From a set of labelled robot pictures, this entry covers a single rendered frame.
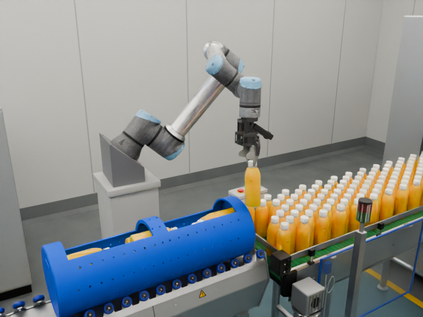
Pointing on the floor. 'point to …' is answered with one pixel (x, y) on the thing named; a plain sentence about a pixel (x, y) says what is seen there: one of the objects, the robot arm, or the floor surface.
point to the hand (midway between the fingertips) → (252, 162)
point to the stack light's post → (355, 273)
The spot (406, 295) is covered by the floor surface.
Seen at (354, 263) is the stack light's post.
